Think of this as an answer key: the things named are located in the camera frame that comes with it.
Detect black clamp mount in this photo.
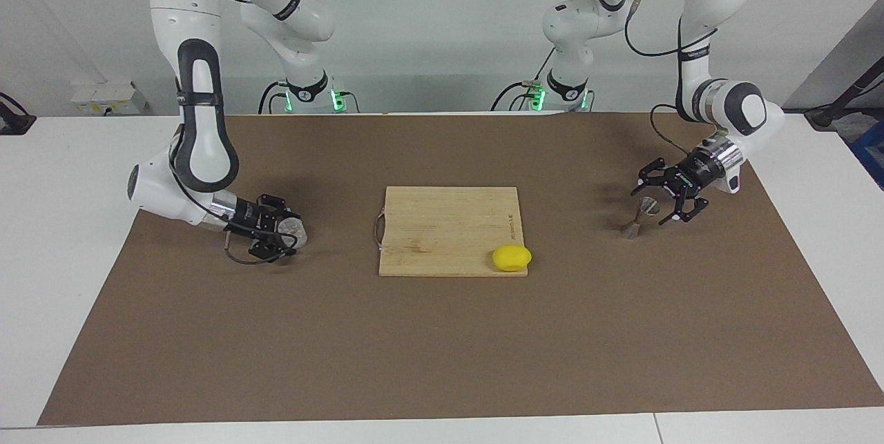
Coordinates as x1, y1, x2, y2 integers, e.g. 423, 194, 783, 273
0, 93, 37, 135

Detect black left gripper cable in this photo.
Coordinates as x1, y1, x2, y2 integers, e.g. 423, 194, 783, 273
584, 0, 729, 158

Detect blue crate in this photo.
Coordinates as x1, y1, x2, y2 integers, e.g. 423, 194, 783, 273
848, 119, 884, 191

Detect wooden cutting board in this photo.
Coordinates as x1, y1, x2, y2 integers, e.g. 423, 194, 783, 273
374, 186, 529, 278

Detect white wall socket box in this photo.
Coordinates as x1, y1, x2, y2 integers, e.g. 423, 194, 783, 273
71, 81, 149, 116

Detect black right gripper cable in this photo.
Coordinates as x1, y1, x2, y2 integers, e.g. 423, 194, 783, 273
169, 161, 299, 266

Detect black left arm base cables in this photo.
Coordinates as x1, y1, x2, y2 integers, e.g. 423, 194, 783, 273
492, 49, 557, 112

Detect steel double jigger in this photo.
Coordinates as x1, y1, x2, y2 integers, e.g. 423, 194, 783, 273
619, 197, 661, 240

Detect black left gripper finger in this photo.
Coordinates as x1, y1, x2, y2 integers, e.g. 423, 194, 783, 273
631, 159, 682, 197
658, 187, 710, 226

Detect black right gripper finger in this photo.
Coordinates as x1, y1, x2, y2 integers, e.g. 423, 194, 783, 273
257, 193, 302, 225
247, 231, 299, 260

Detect clear faceted glass cup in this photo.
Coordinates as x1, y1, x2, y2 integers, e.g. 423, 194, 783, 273
275, 217, 309, 249

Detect black stand with pole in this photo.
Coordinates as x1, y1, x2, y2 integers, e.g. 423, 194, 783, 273
805, 57, 884, 131

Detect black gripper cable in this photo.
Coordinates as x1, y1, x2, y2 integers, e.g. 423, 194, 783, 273
169, 161, 299, 266
584, 0, 729, 158

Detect brown table mat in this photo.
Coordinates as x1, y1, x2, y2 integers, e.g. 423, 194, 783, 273
38, 113, 884, 426

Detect yellow lemon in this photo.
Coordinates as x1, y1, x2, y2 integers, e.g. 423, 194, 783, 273
492, 245, 533, 273

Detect black right arm base cable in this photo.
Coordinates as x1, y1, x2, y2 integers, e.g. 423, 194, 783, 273
258, 81, 288, 115

